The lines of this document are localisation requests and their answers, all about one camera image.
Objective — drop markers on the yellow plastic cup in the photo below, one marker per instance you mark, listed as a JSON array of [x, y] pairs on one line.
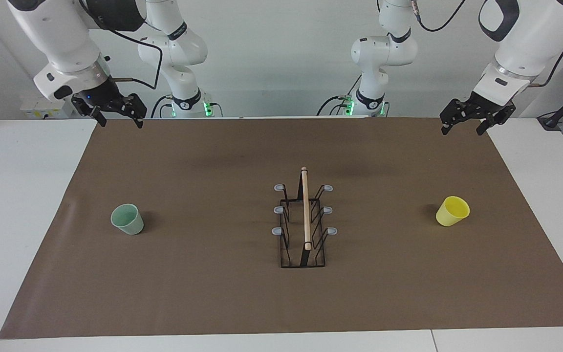
[[451, 211]]

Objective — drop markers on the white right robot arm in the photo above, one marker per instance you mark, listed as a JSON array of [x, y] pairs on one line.
[[66, 39]]

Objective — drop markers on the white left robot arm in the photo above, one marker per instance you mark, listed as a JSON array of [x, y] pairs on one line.
[[526, 34]]

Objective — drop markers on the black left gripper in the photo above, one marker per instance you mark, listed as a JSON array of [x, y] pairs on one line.
[[484, 105]]

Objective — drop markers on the pale green plastic cup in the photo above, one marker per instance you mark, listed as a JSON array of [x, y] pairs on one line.
[[127, 221]]

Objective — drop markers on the brown table mat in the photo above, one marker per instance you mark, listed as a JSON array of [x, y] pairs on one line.
[[213, 283]]

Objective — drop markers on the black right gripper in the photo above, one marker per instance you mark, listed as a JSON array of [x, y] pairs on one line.
[[100, 95]]

